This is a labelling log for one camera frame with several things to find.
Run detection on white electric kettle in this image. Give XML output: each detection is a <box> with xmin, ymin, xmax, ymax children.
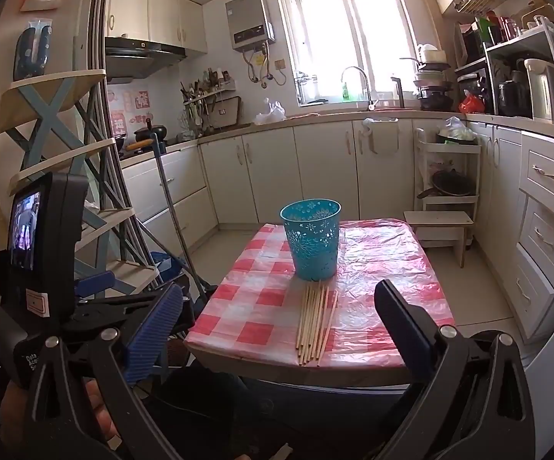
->
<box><xmin>524</xmin><ymin>58</ymin><xmax>554</xmax><ymax>123</ymax></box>

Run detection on blue packaged item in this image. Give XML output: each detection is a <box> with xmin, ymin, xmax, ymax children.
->
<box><xmin>13</xmin><ymin>19</ymin><xmax>53</xmax><ymax>82</ymax></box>

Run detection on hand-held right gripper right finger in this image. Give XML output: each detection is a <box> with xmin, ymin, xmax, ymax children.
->
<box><xmin>373</xmin><ymin>278</ymin><xmax>538</xmax><ymax>460</ymax></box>

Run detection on blue and white folding shelf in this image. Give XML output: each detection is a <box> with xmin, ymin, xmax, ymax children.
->
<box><xmin>0</xmin><ymin>69</ymin><xmax>161</xmax><ymax>299</ymax></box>

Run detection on flat mop with metal handle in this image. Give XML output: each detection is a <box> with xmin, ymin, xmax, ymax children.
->
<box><xmin>143</xmin><ymin>122</ymin><xmax>220</xmax><ymax>305</ymax></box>

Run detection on teal perforated plastic basket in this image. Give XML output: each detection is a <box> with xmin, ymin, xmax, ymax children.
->
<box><xmin>279</xmin><ymin>198</ymin><xmax>342</xmax><ymax>282</ymax></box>

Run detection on dish rack with dishes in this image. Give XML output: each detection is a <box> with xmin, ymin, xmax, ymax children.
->
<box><xmin>410</xmin><ymin>44</ymin><xmax>455</xmax><ymax>111</ymax></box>

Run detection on chrome sink faucet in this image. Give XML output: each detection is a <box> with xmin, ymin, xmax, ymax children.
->
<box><xmin>340</xmin><ymin>66</ymin><xmax>379</xmax><ymax>111</ymax></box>

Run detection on wok with wooden handle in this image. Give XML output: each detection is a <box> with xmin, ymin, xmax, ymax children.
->
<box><xmin>114</xmin><ymin>134</ymin><xmax>156</xmax><ymax>159</ymax></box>

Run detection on white drawer unit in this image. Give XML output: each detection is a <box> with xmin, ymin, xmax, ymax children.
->
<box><xmin>501</xmin><ymin>129</ymin><xmax>554</xmax><ymax>342</ymax></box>

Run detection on person's left hand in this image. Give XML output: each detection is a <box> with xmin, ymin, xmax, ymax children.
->
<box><xmin>0</xmin><ymin>378</ymin><xmax>121</xmax><ymax>447</ymax></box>

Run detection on red checkered plastic tablecloth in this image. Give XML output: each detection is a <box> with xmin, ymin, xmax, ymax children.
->
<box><xmin>184</xmin><ymin>219</ymin><xmax>456</xmax><ymax>370</ymax></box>

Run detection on red plastic bag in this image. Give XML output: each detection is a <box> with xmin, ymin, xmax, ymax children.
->
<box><xmin>458</xmin><ymin>90</ymin><xmax>487</xmax><ymax>115</ymax></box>

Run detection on white step stool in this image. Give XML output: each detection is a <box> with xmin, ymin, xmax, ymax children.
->
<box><xmin>404</xmin><ymin>210</ymin><xmax>475</xmax><ymax>269</ymax></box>

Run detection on white storage cart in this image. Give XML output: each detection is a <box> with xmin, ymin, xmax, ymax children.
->
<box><xmin>414</xmin><ymin>126</ymin><xmax>482</xmax><ymax>250</ymax></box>

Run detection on kitchen window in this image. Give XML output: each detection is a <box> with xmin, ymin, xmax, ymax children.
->
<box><xmin>274</xmin><ymin>0</ymin><xmax>425</xmax><ymax>107</ymax></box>

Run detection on white wall cabinets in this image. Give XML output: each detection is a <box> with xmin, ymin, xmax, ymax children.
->
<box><xmin>106</xmin><ymin>0</ymin><xmax>209</xmax><ymax>55</ymax></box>

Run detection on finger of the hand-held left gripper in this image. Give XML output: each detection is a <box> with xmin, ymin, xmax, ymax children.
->
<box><xmin>73</xmin><ymin>271</ymin><xmax>163</xmax><ymax>327</ymax></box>

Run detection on wall utensil rack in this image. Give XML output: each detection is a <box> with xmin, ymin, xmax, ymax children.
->
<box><xmin>180</xmin><ymin>69</ymin><xmax>237</xmax><ymax>138</ymax></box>

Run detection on black cooking pot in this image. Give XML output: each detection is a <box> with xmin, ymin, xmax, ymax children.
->
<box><xmin>134</xmin><ymin>125</ymin><xmax>168</xmax><ymax>147</ymax></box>

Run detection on white plastic bag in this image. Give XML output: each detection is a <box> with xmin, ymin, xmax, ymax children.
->
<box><xmin>255</xmin><ymin>98</ymin><xmax>287</xmax><ymax>126</ymax></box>

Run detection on bowl of vegetables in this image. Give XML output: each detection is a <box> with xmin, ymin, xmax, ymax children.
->
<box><xmin>435</xmin><ymin>117</ymin><xmax>479</xmax><ymax>146</ymax></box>

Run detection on dark frying pan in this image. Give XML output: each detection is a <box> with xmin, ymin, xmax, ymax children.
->
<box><xmin>417</xmin><ymin>169</ymin><xmax>477</xmax><ymax>200</ymax></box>

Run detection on white hanging board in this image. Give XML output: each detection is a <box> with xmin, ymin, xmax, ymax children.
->
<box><xmin>210</xmin><ymin>97</ymin><xmax>242</xmax><ymax>130</ymax></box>

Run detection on row of wooden chopsticks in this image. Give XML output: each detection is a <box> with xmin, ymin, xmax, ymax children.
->
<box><xmin>295</xmin><ymin>282</ymin><xmax>339</xmax><ymax>367</ymax></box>

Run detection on white door bag holder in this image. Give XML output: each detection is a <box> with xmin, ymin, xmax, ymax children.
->
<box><xmin>358</xmin><ymin>117</ymin><xmax>401</xmax><ymax>157</ymax></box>

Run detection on grey gas water heater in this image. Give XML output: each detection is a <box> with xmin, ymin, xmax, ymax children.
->
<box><xmin>225</xmin><ymin>0</ymin><xmax>277</xmax><ymax>52</ymax></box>

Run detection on white countertop shelf rack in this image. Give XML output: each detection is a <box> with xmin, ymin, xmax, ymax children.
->
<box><xmin>454</xmin><ymin>5</ymin><xmax>554</xmax><ymax>128</ymax></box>

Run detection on black range hood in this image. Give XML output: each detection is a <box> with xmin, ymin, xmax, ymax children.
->
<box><xmin>104</xmin><ymin>36</ymin><xmax>188</xmax><ymax>83</ymax></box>

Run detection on wooden table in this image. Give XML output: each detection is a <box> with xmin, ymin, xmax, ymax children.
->
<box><xmin>186</xmin><ymin>340</ymin><xmax>414</xmax><ymax>389</ymax></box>

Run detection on pink wall stickers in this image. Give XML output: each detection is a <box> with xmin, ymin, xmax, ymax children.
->
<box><xmin>107</xmin><ymin>88</ymin><xmax>151</xmax><ymax>138</ymax></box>

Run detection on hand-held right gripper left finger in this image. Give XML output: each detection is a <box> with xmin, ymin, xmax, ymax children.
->
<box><xmin>28</xmin><ymin>284</ymin><xmax>185</xmax><ymax>460</ymax></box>

